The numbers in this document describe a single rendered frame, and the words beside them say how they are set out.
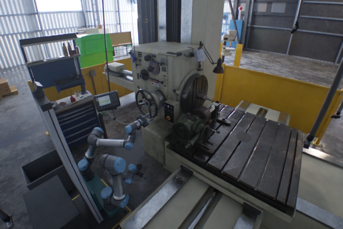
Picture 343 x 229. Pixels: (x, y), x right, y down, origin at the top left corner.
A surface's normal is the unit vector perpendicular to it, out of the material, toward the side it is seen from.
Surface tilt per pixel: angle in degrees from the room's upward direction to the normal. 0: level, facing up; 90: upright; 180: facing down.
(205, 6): 90
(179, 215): 0
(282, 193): 0
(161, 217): 0
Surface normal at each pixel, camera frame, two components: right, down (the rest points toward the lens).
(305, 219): -0.64, 0.35
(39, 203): 0.00, -0.89
